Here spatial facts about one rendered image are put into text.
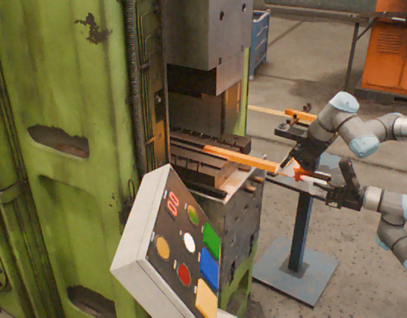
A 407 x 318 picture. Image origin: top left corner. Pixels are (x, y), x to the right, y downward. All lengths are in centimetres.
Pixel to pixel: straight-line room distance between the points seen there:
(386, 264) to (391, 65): 273
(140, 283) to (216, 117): 103
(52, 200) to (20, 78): 46
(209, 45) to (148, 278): 65
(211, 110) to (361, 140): 74
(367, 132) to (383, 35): 364
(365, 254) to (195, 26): 191
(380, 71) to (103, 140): 407
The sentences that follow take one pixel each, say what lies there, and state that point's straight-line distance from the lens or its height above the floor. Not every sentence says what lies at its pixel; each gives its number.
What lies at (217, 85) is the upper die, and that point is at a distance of 125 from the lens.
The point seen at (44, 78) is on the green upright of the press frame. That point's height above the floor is 133.
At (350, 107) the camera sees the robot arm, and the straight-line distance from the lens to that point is 122.
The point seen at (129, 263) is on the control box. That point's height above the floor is 118.
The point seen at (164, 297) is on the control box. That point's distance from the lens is 85.
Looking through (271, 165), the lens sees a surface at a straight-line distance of 141.
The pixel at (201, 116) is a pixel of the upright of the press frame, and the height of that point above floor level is 101.
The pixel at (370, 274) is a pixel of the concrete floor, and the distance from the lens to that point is 258.
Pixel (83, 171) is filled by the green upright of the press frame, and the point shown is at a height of 109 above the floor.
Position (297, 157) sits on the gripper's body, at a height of 108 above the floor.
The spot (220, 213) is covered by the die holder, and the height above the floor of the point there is 86.
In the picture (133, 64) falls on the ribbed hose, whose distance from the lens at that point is 109.
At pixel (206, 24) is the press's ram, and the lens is 115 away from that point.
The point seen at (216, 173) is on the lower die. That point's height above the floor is 98.
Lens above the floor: 174
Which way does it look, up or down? 30 degrees down
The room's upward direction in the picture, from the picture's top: 1 degrees clockwise
